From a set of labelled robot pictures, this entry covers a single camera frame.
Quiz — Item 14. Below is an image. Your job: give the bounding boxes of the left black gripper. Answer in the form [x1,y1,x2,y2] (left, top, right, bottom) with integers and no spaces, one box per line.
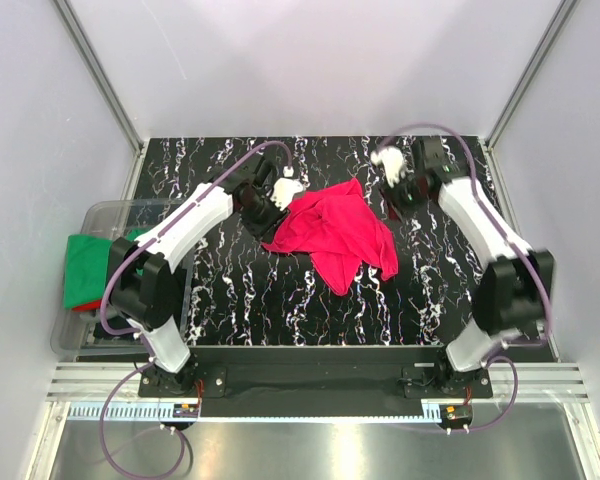
[239,189,291,245]

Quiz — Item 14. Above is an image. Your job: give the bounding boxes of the pink t shirt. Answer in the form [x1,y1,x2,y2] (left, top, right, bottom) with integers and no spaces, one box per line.
[263,178,399,296]

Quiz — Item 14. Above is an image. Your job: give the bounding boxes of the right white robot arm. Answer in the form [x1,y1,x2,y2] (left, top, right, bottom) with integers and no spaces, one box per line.
[371,138,555,397]

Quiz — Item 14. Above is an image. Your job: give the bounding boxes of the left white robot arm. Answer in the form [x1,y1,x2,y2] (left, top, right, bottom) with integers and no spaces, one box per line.
[102,158,303,396]

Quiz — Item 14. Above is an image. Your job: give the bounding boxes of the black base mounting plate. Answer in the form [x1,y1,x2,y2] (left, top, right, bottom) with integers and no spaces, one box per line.
[139,346,493,421]

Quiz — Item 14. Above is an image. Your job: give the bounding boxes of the green t shirt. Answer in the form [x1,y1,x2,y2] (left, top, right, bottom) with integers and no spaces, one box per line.
[61,227,151,310]

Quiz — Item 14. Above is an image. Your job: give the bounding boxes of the black t shirt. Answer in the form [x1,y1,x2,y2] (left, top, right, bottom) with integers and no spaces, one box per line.
[92,319,141,343]

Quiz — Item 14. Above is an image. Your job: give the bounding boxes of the red t shirt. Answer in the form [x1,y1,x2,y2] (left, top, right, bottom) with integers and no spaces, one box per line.
[72,299,102,312]

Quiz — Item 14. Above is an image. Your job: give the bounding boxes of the clear plastic bin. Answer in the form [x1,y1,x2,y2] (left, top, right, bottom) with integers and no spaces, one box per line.
[51,199,194,358]

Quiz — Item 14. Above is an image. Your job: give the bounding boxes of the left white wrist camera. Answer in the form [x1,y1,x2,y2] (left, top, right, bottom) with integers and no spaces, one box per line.
[270,166,304,210]

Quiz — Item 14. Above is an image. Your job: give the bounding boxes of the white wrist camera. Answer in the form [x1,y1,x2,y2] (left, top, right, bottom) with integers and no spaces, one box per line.
[270,166,304,210]
[370,146,407,187]

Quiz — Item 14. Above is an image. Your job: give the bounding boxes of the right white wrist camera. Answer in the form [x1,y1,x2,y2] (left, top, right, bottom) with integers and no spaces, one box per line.
[370,146,407,187]

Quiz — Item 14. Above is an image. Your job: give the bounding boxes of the left aluminium frame post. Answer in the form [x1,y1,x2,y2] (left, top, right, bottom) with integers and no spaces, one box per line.
[50,0,144,155]

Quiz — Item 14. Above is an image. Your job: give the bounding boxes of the aluminium frame post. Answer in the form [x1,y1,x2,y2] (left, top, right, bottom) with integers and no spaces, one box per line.
[50,0,144,155]
[485,0,580,150]

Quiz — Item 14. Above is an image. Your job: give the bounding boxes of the white slotted cable duct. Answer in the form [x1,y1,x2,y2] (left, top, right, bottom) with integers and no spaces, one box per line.
[68,401,442,425]

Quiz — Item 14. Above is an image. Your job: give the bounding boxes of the right aluminium frame post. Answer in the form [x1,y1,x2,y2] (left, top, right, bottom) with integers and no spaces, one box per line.
[485,0,580,150]

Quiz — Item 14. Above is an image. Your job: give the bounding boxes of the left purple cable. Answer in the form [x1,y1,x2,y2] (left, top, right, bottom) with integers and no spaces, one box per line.
[96,140,295,476]

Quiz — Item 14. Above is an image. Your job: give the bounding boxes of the aluminium front rail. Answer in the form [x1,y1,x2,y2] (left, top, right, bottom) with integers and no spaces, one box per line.
[49,363,591,401]

